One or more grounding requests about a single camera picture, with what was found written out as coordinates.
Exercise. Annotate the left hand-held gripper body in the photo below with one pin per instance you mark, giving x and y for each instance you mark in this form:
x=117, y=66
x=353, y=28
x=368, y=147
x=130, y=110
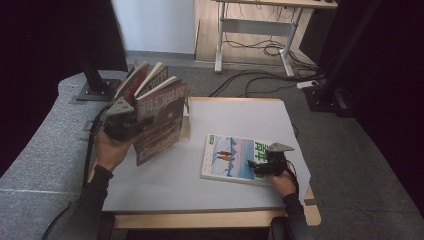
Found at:
x=121, y=125

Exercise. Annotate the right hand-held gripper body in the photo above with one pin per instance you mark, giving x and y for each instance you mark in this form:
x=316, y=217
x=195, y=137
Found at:
x=276, y=163

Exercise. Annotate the red-brown illustrated magazine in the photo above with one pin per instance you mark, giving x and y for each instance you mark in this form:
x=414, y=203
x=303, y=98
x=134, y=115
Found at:
x=160, y=126

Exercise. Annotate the thick white book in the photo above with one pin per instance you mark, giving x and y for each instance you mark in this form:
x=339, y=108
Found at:
x=230, y=156

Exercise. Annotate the grey magazine with red banner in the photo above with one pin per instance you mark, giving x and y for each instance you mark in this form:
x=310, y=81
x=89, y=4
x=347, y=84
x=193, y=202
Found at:
x=136, y=83

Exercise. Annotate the wooden book rack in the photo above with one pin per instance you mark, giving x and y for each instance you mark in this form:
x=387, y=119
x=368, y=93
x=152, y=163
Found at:
x=186, y=128

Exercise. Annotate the dark blue illustrated magazine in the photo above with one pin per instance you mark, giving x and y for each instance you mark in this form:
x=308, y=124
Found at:
x=160, y=76

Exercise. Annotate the person's right hand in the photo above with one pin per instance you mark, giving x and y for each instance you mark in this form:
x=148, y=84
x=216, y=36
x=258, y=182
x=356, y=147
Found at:
x=285, y=183

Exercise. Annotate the person's left hand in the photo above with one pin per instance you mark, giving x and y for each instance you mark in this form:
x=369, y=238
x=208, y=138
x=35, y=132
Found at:
x=111, y=151

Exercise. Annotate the black metal stand, square base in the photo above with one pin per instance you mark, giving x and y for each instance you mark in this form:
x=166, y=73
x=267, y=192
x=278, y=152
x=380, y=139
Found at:
x=96, y=90

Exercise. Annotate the grey tape strip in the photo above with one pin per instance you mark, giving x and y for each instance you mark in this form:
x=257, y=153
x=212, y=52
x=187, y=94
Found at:
x=313, y=202

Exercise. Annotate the light grey table sheet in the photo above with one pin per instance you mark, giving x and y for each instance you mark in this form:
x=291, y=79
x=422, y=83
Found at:
x=233, y=113

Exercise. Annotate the wooden table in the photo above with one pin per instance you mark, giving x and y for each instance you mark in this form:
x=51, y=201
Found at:
x=200, y=220

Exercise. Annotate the white power strip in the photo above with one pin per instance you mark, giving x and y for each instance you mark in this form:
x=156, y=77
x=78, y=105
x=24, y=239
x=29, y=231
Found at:
x=307, y=84

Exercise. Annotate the black curtain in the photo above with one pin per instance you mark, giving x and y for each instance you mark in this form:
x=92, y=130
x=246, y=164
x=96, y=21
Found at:
x=50, y=40
x=393, y=100

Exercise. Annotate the white-legged desk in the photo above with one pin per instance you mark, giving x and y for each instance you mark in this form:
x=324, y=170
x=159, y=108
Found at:
x=256, y=27

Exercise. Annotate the black metal stand, slanted post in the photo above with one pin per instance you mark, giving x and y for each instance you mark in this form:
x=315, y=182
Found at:
x=328, y=100

